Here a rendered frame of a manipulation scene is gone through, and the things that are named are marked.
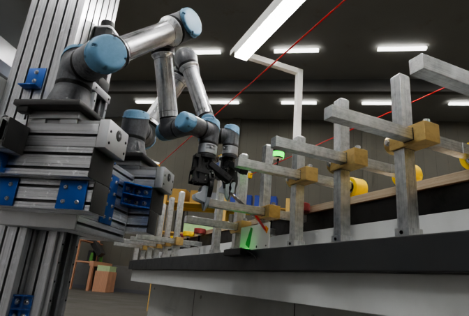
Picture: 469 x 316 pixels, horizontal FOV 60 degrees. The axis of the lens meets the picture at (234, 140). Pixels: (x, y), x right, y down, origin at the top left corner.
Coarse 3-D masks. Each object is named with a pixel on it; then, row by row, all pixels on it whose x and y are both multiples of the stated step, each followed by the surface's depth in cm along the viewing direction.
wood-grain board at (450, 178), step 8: (440, 176) 115; (448, 176) 113; (456, 176) 110; (464, 176) 108; (424, 184) 120; (432, 184) 117; (440, 184) 115; (448, 184) 113; (376, 192) 137; (384, 192) 134; (392, 192) 130; (352, 200) 147; (360, 200) 144; (368, 200) 140; (312, 208) 170; (320, 208) 164; (328, 208) 160; (256, 224) 214; (208, 232) 275
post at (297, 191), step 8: (296, 136) 154; (296, 160) 149; (304, 160) 150; (296, 168) 148; (296, 184) 146; (296, 192) 145; (296, 200) 144; (296, 208) 143; (296, 216) 142; (296, 224) 141; (296, 232) 140
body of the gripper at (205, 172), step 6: (198, 156) 156; (204, 156) 156; (210, 156) 156; (192, 162) 158; (198, 162) 155; (204, 162) 157; (192, 168) 156; (198, 168) 153; (204, 168) 156; (210, 168) 157; (192, 174) 157; (198, 174) 153; (204, 174) 154; (210, 174) 154; (192, 180) 153; (198, 180) 151; (204, 180) 153; (210, 180) 154
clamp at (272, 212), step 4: (268, 204) 160; (272, 204) 160; (268, 208) 160; (272, 208) 159; (276, 208) 160; (280, 208) 161; (268, 212) 159; (272, 212) 159; (276, 212) 160; (260, 216) 164; (264, 216) 161; (268, 216) 158; (272, 216) 158; (276, 216) 159
